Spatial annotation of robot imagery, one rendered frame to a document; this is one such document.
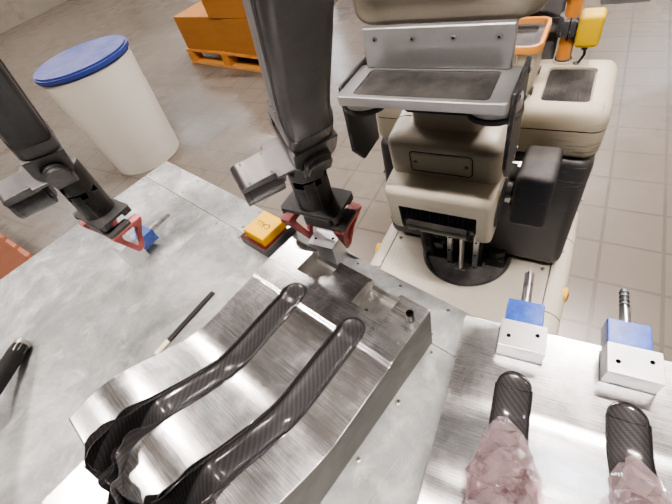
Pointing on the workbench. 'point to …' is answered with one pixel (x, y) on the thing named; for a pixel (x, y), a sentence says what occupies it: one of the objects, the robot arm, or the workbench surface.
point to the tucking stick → (184, 323)
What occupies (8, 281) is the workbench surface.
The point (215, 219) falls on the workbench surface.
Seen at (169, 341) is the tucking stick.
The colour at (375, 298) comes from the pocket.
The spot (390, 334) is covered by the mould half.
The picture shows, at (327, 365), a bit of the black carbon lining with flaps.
